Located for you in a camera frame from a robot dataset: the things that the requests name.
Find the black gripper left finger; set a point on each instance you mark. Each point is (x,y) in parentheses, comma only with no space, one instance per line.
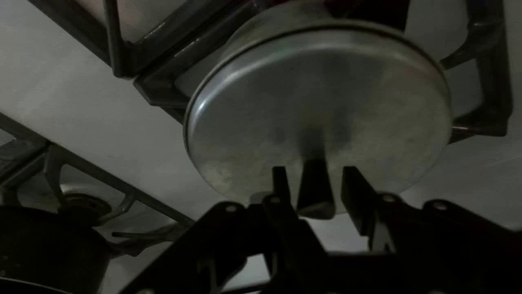
(282,190)

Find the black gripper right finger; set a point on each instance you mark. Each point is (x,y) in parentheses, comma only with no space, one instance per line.
(360,200)

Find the steel lid with black knob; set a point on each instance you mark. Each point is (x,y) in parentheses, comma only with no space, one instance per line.
(348,95)

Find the right black burner grate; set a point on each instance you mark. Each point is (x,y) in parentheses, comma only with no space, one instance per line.
(45,175)

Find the black burner grate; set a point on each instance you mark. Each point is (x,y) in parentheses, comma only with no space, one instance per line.
(45,175)
(169,64)

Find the left black burner grate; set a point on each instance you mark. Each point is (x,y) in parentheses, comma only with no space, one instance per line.
(169,64)

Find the white gas stove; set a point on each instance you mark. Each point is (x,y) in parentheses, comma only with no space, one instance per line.
(53,85)

